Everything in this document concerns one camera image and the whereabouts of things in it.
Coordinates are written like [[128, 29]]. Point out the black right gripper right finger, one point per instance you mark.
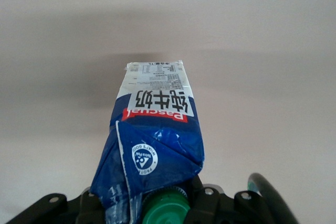
[[210, 208]]

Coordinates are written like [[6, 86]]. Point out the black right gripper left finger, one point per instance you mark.
[[52, 211]]

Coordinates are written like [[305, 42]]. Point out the blue milk carton green cap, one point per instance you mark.
[[157, 129]]

